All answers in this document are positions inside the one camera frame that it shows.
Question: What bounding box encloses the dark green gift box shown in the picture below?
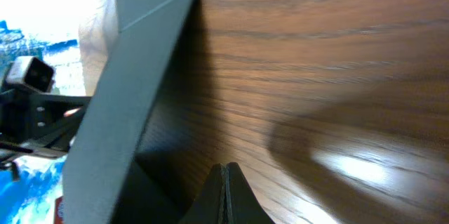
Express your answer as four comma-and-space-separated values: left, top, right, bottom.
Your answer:
63, 0, 193, 223

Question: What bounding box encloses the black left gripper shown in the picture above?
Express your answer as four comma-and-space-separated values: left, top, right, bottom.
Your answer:
1, 89, 91, 152

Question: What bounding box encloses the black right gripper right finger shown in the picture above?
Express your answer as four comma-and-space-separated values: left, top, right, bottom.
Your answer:
224, 162, 274, 224

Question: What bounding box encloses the red Hello Panda box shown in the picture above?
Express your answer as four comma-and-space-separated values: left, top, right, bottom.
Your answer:
53, 197, 64, 224

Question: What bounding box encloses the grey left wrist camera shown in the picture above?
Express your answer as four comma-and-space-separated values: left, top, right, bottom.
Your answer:
6, 55, 55, 93

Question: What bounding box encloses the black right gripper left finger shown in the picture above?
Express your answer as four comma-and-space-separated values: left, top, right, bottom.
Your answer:
179, 164, 225, 224

